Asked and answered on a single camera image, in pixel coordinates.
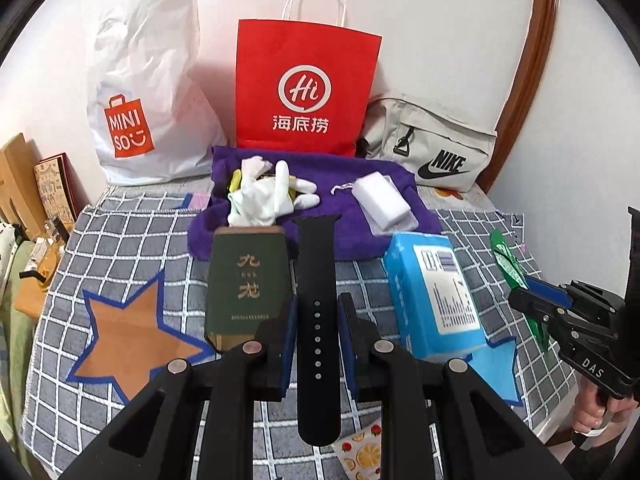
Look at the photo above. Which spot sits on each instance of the white sponge block in wrap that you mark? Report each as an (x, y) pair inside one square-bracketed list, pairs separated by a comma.
[(400, 220)]

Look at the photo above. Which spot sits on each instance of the red paper bag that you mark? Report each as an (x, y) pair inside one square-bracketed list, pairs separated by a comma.
[(310, 60)]

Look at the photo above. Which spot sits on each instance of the yellow mesh vest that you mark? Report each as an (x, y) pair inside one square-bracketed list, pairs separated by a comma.
[(235, 182)]

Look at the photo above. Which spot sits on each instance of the dark green box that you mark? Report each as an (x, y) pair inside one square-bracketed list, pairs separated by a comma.
[(245, 280)]

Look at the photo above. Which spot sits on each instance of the purple towel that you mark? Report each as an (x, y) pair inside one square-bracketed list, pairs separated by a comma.
[(340, 230)]

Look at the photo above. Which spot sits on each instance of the wooden board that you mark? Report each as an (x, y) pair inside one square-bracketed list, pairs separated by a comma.
[(20, 180)]

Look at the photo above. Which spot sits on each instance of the white glove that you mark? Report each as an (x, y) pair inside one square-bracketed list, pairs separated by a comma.
[(260, 200)]

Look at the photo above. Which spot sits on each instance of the brown printed card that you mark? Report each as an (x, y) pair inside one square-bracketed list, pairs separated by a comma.
[(55, 187)]

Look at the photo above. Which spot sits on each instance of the person's right hand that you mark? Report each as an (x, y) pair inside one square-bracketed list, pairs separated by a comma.
[(592, 412)]

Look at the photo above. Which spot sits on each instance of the grey checked cloth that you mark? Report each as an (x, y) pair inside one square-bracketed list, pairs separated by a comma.
[(125, 260)]

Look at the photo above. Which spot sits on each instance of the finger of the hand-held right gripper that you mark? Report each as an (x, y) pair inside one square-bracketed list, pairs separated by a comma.
[(532, 305), (550, 294)]

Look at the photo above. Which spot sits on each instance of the green tissue packet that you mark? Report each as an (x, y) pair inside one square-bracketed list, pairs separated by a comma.
[(505, 260)]

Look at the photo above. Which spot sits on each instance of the white small case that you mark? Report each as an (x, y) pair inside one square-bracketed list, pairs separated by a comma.
[(375, 195)]

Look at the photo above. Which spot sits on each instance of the wooden shelf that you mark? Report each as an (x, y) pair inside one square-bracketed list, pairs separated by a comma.
[(35, 300)]

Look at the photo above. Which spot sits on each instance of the blue tissue pack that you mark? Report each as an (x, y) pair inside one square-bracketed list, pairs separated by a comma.
[(435, 295)]

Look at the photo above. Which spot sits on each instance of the grey waist bag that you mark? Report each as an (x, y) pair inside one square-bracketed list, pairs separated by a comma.
[(430, 135)]

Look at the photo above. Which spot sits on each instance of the white plastic shopping bag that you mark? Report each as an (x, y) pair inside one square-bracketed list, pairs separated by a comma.
[(145, 70)]

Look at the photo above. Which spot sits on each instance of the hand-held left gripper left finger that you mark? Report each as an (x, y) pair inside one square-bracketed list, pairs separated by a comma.
[(290, 340)]

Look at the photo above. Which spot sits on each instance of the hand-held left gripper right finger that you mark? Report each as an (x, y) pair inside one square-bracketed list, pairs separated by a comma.
[(346, 340)]

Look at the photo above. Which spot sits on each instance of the curved wooden frame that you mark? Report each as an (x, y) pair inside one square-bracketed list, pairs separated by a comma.
[(537, 35)]

